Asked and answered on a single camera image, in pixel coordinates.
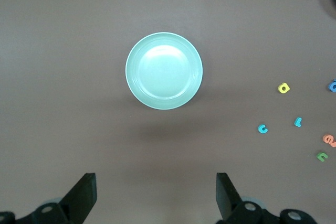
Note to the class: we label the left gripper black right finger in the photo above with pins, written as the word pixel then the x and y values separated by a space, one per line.
pixel 228 200

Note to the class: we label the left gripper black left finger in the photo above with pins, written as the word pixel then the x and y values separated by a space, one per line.
pixel 78 203

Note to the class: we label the teal foam letter c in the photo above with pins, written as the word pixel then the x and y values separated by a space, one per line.
pixel 261 130

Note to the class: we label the teal foam letter l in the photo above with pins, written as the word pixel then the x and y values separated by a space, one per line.
pixel 297 123

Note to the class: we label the yellow foam letter a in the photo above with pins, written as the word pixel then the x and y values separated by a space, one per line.
pixel 288 88

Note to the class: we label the green foam letter u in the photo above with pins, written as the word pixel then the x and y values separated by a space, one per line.
pixel 319 156

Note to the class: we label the orange foam letter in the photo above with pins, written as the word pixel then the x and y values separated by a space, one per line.
pixel 333 144
pixel 325 138

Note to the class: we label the pale green round plate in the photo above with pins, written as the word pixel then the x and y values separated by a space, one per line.
pixel 164 71

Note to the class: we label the blue foam letter a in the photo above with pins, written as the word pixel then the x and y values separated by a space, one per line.
pixel 330 85

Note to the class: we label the brown table cover sheet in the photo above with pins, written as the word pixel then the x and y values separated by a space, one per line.
pixel 52 51

